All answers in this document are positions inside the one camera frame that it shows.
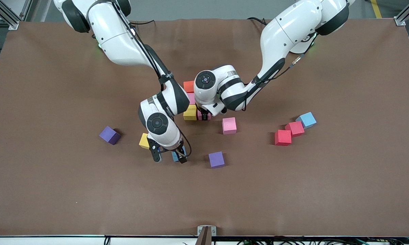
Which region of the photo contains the purple foam cube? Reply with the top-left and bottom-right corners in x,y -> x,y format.
208,151 -> 225,169
99,126 -> 121,146

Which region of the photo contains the red foam cube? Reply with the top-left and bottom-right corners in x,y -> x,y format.
274,129 -> 292,146
285,121 -> 305,137

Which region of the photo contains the brown table mat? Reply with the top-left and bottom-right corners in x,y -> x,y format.
0,17 -> 409,238

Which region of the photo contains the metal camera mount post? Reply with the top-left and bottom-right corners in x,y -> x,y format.
197,225 -> 217,245

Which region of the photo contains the black base cable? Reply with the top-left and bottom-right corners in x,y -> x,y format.
247,16 -> 268,26

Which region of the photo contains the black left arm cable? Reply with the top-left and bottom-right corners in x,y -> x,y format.
243,32 -> 319,113

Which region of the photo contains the tangled black cable bundle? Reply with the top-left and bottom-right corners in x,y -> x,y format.
237,237 -> 409,245

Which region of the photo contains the white table front rail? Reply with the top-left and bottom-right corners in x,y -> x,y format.
0,235 -> 409,245

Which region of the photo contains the aluminium frame post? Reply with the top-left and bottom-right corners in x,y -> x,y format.
0,0 -> 33,30
393,0 -> 409,27

